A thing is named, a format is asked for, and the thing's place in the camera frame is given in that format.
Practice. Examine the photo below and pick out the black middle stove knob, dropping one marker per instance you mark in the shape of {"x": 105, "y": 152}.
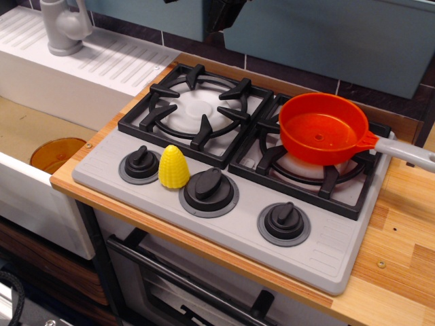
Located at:
{"x": 209, "y": 194}

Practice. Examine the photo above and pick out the black right burner grate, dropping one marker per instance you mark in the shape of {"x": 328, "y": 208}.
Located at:
{"x": 344, "y": 189}

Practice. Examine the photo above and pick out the yellow toy corn cob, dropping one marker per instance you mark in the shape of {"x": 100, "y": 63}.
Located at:
{"x": 173, "y": 171}

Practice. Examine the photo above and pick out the black right stove knob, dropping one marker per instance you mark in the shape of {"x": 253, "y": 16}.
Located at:
{"x": 284, "y": 224}

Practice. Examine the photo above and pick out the grey toy stove top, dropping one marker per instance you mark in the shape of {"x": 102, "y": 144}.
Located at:
{"x": 324, "y": 260}

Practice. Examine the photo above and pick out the black burner grate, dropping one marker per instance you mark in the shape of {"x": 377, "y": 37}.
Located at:
{"x": 207, "y": 116}
{"x": 344, "y": 189}

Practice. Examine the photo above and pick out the black left stove knob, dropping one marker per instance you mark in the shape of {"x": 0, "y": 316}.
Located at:
{"x": 140, "y": 167}

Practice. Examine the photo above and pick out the white toy sink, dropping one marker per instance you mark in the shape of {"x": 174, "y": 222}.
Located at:
{"x": 46, "y": 97}

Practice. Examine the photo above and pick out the orange plastic plate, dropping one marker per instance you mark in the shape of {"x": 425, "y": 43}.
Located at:
{"x": 50, "y": 156}

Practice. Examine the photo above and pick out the black stove knob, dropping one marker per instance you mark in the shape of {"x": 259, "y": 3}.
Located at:
{"x": 140, "y": 167}
{"x": 209, "y": 194}
{"x": 284, "y": 224}

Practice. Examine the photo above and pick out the black left burner grate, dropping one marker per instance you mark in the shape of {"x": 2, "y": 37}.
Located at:
{"x": 207, "y": 116}

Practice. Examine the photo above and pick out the orange toy saucepan grey handle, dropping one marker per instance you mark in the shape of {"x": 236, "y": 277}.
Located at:
{"x": 326, "y": 129}

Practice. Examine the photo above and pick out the black oven door handle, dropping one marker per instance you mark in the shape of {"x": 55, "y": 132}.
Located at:
{"x": 196, "y": 288}

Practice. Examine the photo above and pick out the grey toy faucet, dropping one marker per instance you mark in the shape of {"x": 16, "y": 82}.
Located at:
{"x": 65, "y": 29}

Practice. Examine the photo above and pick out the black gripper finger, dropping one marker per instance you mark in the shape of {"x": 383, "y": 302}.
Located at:
{"x": 222, "y": 14}

